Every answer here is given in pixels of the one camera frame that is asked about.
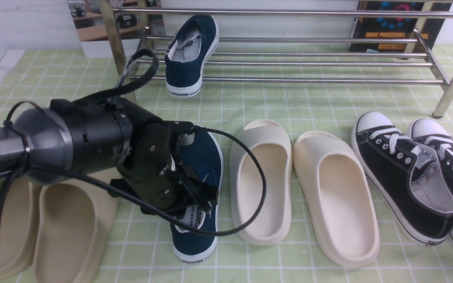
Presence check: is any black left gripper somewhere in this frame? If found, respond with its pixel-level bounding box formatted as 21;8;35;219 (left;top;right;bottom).
111;121;219;217

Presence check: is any navy canvas sneaker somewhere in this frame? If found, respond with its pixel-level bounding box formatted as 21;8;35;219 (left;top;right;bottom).
170;132;224;263
165;15;219;98

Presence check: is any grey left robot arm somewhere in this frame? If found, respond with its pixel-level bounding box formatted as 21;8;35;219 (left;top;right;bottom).
0;98;219;217

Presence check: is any steel shoe rack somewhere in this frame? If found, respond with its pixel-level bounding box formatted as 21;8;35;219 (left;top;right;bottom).
100;0;453;119

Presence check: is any mirror panel behind rack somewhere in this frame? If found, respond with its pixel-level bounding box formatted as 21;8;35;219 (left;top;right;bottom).
67;0;166;42

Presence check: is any tan slide slipper right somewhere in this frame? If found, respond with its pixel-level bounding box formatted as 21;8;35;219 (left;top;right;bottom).
33;179;119;283

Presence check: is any tan slide slipper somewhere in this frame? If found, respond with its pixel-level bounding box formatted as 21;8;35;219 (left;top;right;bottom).
0;177;42;279
33;179;119;283

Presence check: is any cream slide slipper left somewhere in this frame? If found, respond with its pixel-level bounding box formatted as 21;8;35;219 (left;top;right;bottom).
229;119;292;245

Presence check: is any cream slide slipper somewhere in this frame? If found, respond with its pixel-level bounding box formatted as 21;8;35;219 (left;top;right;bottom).
229;119;292;245
293;131;380;268

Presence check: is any tan slide slipper left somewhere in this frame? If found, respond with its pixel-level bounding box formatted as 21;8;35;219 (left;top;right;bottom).
0;177;42;279

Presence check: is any green checked tablecloth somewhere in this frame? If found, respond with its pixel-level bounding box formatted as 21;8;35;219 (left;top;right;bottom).
0;50;453;283

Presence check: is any cream slide slipper right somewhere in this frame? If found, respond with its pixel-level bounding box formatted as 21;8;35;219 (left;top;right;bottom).
293;131;380;268

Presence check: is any black canvas sneaker left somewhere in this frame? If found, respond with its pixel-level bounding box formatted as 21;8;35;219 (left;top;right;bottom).
351;112;453;246

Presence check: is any black image processing book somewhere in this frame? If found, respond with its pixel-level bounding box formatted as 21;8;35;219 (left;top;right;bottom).
348;1;445;53

